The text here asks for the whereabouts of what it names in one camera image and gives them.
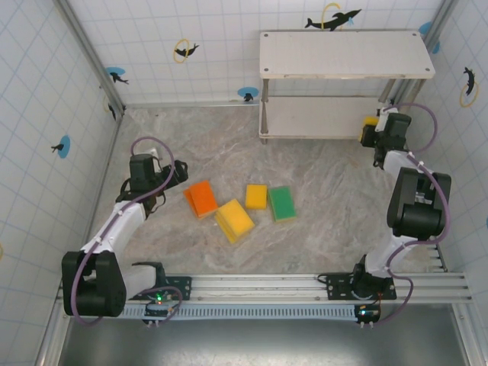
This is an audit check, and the small yellow sponge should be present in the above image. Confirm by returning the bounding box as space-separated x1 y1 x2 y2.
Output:
245 184 268 211
360 116 381 143

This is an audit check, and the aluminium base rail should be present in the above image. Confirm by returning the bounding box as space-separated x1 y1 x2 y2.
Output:
56 271 474 305

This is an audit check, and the small controller board green light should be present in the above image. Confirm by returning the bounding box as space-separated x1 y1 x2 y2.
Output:
353 303 382 329
143 290 183 328

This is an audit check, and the aluminium table edge rail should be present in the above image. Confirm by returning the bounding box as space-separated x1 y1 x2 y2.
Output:
124 101 265 110
75 112 125 274
426 239 450 274

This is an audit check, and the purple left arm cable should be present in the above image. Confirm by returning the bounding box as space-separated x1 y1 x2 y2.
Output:
66 136 184 329

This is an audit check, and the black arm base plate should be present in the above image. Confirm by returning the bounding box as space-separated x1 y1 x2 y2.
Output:
325 274 397 302
124 274 194 303

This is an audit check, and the white slotted cable duct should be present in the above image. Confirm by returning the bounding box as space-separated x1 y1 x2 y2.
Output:
70 303 359 319

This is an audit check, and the aluminium frame post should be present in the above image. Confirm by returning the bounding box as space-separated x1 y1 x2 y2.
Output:
53 0 127 117
392 0 458 115

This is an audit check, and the small dolphin yellow ring decal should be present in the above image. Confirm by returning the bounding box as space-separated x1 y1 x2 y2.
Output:
101 94 117 121
458 66 480 108

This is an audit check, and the white two-tier shelf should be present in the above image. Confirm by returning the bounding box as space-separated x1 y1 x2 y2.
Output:
258 29 436 146

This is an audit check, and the green scrub sponge yellow base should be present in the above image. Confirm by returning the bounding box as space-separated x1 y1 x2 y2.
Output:
268 185 298 224

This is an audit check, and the blue circle orca decal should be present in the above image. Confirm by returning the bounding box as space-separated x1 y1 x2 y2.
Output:
50 135 72 159
236 86 260 103

